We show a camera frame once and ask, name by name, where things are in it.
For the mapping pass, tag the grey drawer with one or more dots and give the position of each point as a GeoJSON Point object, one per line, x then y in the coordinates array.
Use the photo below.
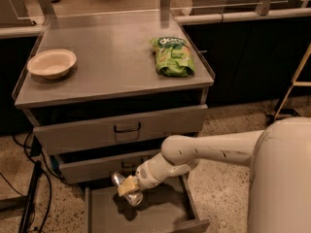
{"type": "Point", "coordinates": [167, 208]}
{"type": "Point", "coordinates": [116, 130]}
{"type": "Point", "coordinates": [92, 165]}

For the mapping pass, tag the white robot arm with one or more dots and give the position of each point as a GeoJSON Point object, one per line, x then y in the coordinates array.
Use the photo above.
{"type": "Point", "coordinates": [280, 180]}

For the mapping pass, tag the white paper bowl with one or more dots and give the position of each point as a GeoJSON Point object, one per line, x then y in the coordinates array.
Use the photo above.
{"type": "Point", "coordinates": [52, 64]}

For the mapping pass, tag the top grey drawer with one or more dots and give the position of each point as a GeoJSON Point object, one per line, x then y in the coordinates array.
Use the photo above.
{"type": "Point", "coordinates": [116, 130]}

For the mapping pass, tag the middle grey drawer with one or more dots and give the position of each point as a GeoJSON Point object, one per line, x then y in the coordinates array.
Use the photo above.
{"type": "Point", "coordinates": [92, 165]}

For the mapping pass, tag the yellow wheeled cart frame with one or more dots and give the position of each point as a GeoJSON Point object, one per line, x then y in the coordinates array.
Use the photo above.
{"type": "Point", "coordinates": [280, 112]}

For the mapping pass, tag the green chip bag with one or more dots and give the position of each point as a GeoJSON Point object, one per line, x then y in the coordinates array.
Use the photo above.
{"type": "Point", "coordinates": [172, 56]}

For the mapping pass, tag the white counter rail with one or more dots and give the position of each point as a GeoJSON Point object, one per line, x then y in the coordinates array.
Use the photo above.
{"type": "Point", "coordinates": [243, 16]}

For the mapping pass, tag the black floor stand bar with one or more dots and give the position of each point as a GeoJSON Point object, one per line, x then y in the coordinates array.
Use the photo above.
{"type": "Point", "coordinates": [28, 206]}

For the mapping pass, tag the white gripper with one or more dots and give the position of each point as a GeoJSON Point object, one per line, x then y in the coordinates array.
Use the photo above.
{"type": "Point", "coordinates": [145, 176]}

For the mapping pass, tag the grey metal drawer cabinet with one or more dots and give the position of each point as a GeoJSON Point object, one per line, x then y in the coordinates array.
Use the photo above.
{"type": "Point", "coordinates": [115, 73]}

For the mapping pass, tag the bottom grey drawer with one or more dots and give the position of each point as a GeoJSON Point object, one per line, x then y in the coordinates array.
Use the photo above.
{"type": "Point", "coordinates": [167, 208]}

